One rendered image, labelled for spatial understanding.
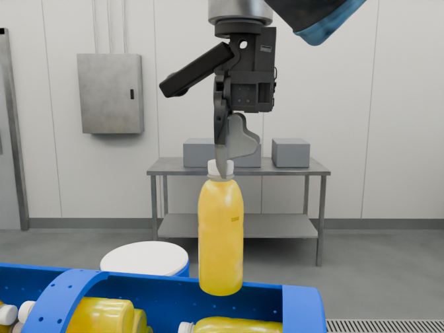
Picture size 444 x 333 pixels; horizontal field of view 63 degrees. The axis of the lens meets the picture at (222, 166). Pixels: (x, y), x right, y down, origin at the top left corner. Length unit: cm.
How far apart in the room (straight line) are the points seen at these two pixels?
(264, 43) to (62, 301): 52
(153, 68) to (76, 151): 126
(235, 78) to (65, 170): 399
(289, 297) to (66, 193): 399
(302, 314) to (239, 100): 34
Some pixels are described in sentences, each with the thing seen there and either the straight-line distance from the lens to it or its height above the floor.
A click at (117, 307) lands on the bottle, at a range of 71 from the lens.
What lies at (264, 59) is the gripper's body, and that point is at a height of 161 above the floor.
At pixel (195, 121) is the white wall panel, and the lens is 397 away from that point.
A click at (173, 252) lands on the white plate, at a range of 125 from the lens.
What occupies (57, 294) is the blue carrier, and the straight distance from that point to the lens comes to 70.
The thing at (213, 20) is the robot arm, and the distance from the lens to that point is 52.
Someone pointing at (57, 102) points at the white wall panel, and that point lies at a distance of 435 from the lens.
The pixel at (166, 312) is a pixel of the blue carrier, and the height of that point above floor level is 109.
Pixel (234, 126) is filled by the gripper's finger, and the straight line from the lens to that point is 50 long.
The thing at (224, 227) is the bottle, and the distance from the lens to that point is 54.
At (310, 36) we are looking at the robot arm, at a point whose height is 162.
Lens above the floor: 156
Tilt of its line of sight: 12 degrees down
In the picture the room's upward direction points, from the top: straight up
